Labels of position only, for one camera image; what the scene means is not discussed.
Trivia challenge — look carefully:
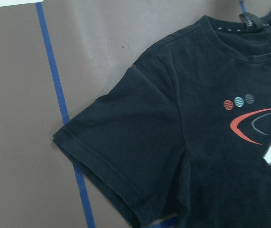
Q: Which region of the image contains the black graphic t-shirt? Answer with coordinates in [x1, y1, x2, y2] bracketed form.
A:
[54, 10, 271, 228]

